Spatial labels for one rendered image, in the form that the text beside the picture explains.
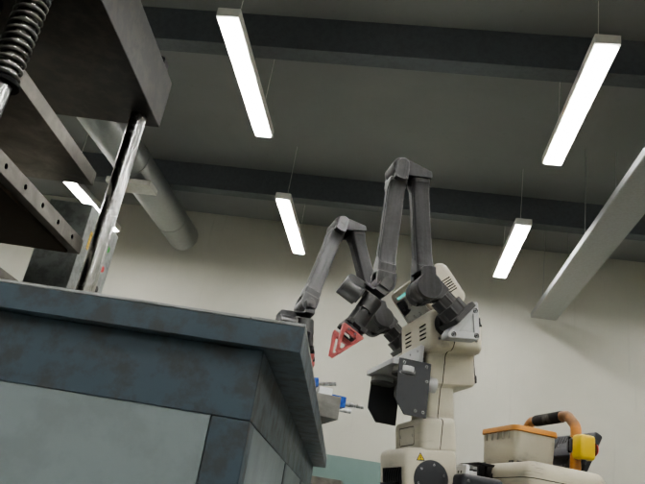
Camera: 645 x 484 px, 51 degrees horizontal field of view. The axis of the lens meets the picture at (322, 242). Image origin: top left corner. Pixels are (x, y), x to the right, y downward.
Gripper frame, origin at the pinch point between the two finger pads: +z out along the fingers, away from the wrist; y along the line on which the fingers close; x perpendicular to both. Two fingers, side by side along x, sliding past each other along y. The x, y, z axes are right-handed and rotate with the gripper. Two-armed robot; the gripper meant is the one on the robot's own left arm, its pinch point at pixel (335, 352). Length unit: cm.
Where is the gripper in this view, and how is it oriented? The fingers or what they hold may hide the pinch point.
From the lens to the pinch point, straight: 187.0
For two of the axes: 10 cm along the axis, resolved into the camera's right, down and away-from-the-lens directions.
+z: -5.6, 7.1, -4.2
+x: 7.8, 6.2, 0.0
